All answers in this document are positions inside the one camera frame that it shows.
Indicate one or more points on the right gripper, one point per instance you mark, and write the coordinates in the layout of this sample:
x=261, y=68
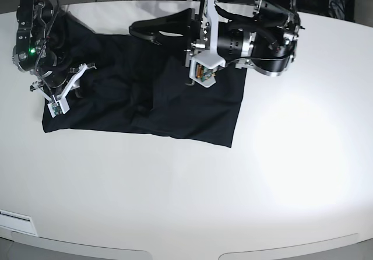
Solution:
x=54, y=85

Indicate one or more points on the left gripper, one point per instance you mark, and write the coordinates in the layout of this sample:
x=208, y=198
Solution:
x=209, y=28

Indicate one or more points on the black T-shirt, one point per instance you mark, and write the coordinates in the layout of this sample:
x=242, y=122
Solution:
x=139, y=87

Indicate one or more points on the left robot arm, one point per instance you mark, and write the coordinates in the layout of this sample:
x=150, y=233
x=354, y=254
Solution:
x=276, y=24

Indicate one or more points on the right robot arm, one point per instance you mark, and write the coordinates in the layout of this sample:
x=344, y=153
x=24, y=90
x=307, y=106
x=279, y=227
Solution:
x=50, y=45

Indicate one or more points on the white label plate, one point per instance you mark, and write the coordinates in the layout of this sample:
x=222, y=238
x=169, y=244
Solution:
x=18, y=223

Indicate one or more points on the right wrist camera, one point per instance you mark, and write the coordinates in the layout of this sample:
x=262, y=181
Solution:
x=58, y=108

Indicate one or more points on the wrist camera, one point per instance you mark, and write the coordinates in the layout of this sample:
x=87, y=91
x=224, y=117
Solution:
x=58, y=108
x=203, y=67

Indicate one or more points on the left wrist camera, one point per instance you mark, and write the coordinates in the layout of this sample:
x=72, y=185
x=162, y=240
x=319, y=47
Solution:
x=203, y=67

